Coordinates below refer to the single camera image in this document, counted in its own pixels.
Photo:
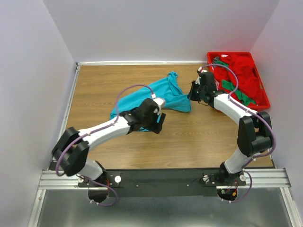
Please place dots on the teal t-shirt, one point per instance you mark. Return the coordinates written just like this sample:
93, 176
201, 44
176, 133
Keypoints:
166, 88

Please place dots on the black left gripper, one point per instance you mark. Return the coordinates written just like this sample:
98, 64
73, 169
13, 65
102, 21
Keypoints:
156, 127

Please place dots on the red plastic bin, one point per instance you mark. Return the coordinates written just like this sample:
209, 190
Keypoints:
265, 103

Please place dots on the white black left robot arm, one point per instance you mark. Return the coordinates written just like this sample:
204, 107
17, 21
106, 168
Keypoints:
71, 150

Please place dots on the aluminium frame rail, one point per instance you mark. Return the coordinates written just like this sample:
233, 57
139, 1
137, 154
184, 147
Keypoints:
255, 178

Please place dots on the green t-shirt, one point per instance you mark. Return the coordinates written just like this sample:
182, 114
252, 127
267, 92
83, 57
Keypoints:
223, 83

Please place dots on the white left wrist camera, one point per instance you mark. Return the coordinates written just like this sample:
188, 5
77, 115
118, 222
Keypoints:
159, 101

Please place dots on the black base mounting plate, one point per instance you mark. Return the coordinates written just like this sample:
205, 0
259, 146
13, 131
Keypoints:
160, 183

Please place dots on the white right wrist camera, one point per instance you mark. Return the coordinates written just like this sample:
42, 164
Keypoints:
201, 70

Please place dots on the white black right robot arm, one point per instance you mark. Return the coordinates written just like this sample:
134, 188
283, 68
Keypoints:
254, 135

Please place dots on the red t-shirt pile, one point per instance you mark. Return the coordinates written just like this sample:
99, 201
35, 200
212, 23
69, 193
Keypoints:
240, 70

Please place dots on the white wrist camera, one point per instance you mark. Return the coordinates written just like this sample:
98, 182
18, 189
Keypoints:
201, 70
159, 101

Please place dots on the grey garment in bin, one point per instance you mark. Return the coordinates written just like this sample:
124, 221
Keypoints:
217, 60

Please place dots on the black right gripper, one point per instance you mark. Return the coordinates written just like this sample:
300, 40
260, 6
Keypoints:
191, 96

